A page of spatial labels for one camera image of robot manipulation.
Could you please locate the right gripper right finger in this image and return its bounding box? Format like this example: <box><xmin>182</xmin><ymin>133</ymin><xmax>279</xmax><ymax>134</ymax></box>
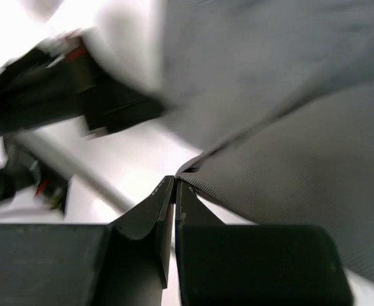
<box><xmin>175</xmin><ymin>180</ymin><xmax>354</xmax><ymax>305</ymax></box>

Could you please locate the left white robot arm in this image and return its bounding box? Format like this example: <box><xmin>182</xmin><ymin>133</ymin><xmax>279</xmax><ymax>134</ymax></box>
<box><xmin>0</xmin><ymin>1</ymin><xmax>168</xmax><ymax>136</ymax></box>

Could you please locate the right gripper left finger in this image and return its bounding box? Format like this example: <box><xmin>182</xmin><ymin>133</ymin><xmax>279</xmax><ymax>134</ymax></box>
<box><xmin>0</xmin><ymin>176</ymin><xmax>175</xmax><ymax>305</ymax></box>

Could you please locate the grey pleated skirt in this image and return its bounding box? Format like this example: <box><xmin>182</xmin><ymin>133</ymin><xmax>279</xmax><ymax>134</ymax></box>
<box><xmin>163</xmin><ymin>1</ymin><xmax>374</xmax><ymax>282</ymax></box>

